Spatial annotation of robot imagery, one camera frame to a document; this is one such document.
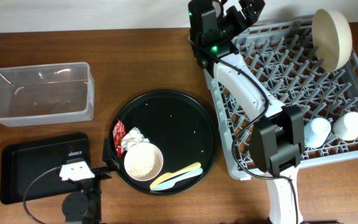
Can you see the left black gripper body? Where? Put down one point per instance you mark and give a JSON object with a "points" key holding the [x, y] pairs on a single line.
{"points": [[102, 173]]}

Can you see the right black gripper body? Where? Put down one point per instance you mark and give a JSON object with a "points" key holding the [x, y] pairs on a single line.
{"points": [[230, 25]]}

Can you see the small pink bowl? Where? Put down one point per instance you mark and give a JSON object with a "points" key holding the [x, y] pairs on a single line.
{"points": [[143, 161]]}

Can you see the large beige bowl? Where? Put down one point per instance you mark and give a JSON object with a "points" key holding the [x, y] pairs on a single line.
{"points": [[331, 34]]}

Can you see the light blue cup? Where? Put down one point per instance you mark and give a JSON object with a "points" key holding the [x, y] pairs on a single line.
{"points": [[316, 132]]}

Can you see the white cup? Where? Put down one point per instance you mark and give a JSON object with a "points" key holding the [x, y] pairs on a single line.
{"points": [[346, 127]]}

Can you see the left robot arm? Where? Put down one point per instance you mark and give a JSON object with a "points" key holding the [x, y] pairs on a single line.
{"points": [[84, 205]]}

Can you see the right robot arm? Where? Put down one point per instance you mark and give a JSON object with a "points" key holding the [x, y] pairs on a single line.
{"points": [[277, 138]]}

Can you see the grey dishwasher rack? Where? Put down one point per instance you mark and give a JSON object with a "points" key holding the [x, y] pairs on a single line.
{"points": [[282, 56]]}

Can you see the red snack wrapper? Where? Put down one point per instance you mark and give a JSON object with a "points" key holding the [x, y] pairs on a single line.
{"points": [[118, 133]]}

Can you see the crumpled white tissue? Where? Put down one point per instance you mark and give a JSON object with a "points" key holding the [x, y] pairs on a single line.
{"points": [[133, 137]]}

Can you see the yellow plastic knife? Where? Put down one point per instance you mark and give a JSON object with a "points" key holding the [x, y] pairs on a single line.
{"points": [[169, 175]]}

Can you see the black rectangular tray bin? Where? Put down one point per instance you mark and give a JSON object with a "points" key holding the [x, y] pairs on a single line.
{"points": [[23, 162]]}

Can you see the clear plastic bin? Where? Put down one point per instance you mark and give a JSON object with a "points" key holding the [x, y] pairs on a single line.
{"points": [[46, 94]]}

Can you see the round black serving tray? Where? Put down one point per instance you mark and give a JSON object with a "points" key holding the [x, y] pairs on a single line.
{"points": [[180, 126]]}

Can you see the light blue plastic spoon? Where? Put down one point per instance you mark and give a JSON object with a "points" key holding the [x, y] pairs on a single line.
{"points": [[172, 181]]}

